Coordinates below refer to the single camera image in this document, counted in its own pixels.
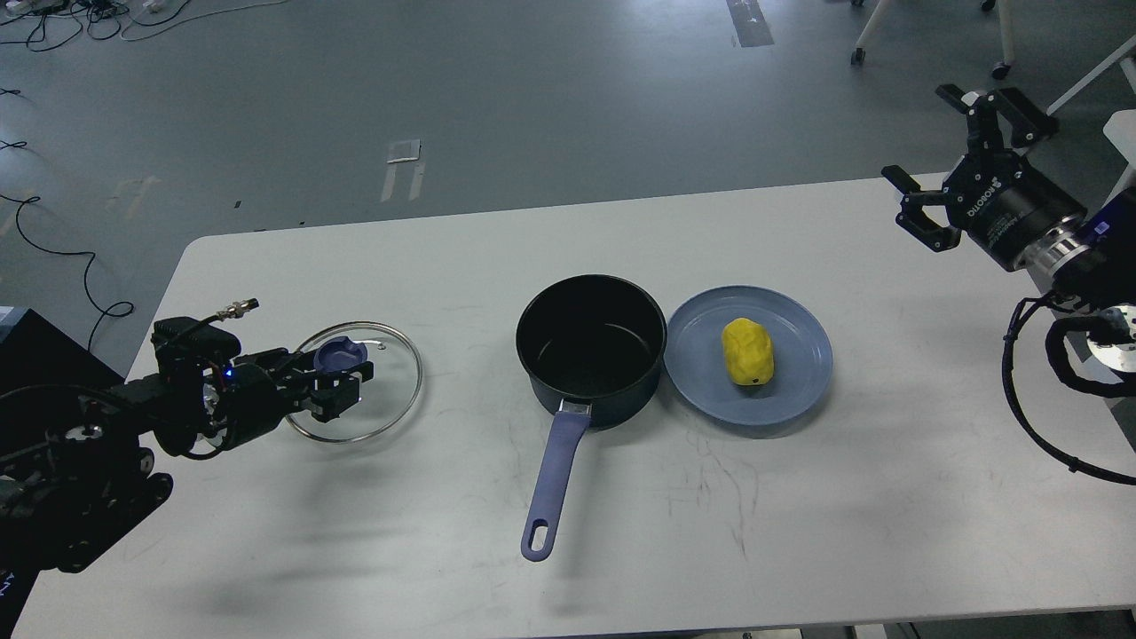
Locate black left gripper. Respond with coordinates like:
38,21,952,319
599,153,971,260
212,348,374,453

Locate dark blue saucepan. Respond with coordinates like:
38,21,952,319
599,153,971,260
515,274,668,563

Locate white chair legs with casters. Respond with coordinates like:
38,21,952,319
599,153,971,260
849,0,1017,81

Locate blue plate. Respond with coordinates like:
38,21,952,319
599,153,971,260
665,287,834,432

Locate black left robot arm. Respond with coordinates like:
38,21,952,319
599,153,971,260
3,300,374,573

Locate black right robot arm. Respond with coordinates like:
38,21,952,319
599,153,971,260
882,84,1135,486

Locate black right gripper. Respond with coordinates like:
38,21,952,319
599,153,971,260
882,84,1086,272

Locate black box left edge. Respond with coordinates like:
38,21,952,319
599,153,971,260
1,306,125,393

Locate cable bundle top left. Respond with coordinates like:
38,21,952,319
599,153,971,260
0,0,289,52

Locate glass pot lid blue knob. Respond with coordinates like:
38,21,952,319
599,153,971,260
282,321,423,445

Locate white chair right edge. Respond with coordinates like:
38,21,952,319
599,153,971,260
1027,36,1133,210

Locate yellow toy potato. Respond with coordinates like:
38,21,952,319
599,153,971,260
721,317,776,387

